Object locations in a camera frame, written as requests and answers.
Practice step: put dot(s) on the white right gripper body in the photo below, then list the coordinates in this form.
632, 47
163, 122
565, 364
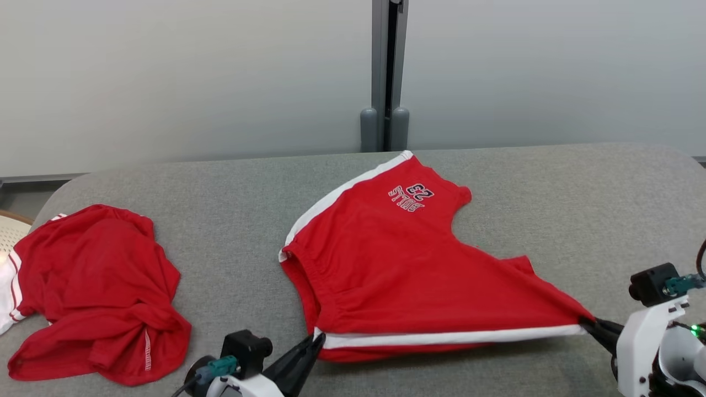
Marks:
637, 347

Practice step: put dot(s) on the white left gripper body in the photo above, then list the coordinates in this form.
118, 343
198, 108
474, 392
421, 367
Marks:
248, 389

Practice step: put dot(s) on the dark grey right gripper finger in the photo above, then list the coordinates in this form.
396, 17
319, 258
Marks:
604, 339
604, 326

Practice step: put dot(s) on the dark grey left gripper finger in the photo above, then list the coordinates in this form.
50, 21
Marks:
292, 358
300, 375

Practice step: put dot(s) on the red shorts with white stripes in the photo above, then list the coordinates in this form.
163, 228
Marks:
397, 264

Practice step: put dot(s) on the red white basketball jersey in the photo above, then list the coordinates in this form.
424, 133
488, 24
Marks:
99, 275

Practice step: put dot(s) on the cream perforated laundry basket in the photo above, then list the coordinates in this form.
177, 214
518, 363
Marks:
8, 234

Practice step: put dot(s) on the teal left camera connector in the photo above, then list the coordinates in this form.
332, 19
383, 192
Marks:
218, 368

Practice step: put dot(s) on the teal camera connector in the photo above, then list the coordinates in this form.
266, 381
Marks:
218, 368
681, 284

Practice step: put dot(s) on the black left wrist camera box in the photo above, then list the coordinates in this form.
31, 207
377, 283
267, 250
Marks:
245, 350

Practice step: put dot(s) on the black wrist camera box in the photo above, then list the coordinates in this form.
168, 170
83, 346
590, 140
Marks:
245, 350
653, 284

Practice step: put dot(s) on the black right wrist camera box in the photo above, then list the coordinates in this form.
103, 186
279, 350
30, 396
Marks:
653, 284

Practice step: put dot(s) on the teal right camera connector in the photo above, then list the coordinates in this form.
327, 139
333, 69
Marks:
681, 284

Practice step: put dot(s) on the grey cylindrical post foot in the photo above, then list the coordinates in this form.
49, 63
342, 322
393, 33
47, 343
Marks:
369, 129
400, 129

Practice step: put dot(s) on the grey partition post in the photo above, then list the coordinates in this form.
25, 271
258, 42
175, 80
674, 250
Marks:
380, 55

